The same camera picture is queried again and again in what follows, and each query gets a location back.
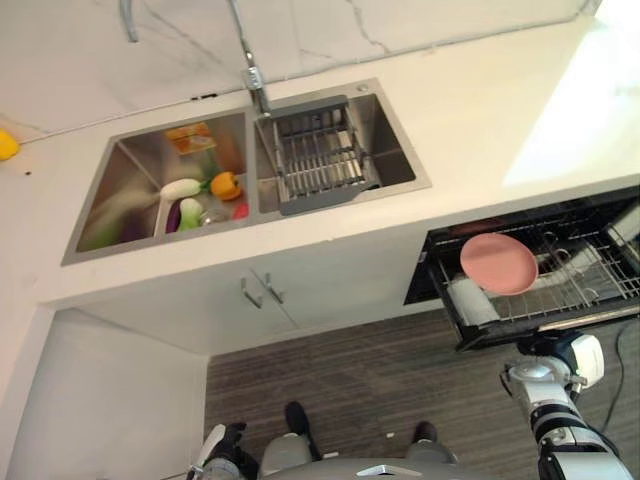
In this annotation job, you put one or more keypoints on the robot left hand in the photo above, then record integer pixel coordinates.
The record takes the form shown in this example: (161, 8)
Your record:
(225, 440)

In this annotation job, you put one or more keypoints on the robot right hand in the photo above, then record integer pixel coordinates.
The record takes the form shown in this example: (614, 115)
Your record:
(588, 360)

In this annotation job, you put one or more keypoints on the robot right arm silver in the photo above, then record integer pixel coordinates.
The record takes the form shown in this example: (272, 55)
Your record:
(550, 400)

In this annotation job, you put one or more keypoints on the robot left arm silver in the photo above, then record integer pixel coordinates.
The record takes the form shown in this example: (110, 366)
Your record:
(235, 467)

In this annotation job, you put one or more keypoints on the black dishwasher drawer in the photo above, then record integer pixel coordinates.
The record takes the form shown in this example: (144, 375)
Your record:
(425, 280)

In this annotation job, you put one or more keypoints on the robot left leg silver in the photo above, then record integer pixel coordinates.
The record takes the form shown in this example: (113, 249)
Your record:
(282, 457)

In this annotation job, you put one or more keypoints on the robot leg silver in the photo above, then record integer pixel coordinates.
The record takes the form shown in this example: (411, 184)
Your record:
(282, 457)
(427, 452)

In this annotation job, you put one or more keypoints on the robot left foot dark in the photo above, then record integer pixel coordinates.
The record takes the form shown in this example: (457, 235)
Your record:
(300, 420)

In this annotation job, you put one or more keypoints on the robot foot dark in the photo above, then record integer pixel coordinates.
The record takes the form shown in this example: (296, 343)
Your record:
(300, 420)
(425, 431)

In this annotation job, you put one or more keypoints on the white cup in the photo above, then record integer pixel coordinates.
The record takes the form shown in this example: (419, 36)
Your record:
(472, 302)

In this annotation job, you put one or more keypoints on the white cabinet door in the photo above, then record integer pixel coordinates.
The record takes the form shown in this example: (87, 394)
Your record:
(200, 310)
(340, 280)

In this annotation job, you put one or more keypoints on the pink plate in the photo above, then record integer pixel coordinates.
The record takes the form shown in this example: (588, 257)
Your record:
(497, 262)

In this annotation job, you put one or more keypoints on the robot right foot dark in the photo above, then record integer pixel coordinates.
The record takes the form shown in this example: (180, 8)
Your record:
(425, 431)

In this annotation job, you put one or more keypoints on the robot right leg silver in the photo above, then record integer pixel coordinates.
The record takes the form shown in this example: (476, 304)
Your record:
(427, 452)

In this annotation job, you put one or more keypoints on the sink drain strainer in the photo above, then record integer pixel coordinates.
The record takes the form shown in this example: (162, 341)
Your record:
(212, 217)

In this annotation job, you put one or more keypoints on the purple eggplant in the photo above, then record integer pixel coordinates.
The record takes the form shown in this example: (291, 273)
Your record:
(173, 217)

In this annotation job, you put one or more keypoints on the green white vegetable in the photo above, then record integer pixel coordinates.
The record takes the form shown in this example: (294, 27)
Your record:
(190, 214)

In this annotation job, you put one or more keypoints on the red small item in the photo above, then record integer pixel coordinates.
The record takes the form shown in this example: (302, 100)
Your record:
(241, 211)

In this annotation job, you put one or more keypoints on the orange bell pepper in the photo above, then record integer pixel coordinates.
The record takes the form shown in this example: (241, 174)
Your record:
(226, 186)

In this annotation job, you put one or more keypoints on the grey steel drain rack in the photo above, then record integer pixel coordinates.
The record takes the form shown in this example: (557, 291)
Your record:
(320, 201)

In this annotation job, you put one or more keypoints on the stainless steel double sink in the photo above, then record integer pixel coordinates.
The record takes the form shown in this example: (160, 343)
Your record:
(251, 170)

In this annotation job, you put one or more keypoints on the chrome kitchen faucet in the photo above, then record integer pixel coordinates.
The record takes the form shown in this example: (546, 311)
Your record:
(256, 90)

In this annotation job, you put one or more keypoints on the yellow bell pepper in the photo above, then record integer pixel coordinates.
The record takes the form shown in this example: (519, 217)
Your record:
(7, 145)

